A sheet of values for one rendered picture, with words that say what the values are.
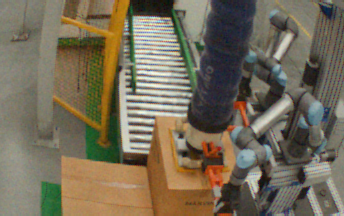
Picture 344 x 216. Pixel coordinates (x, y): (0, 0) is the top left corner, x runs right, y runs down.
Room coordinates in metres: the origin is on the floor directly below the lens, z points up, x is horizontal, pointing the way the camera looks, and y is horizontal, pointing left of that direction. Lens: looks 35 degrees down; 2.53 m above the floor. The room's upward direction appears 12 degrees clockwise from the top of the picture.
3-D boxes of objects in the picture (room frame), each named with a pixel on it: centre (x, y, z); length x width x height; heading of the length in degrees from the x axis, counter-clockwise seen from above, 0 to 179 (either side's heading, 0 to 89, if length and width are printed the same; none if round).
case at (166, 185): (1.96, -0.19, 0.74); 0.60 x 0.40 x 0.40; 14
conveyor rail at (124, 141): (3.37, 0.49, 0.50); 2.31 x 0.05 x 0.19; 14
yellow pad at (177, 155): (1.94, -0.09, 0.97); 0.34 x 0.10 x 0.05; 14
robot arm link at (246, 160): (1.40, -0.33, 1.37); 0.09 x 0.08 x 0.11; 132
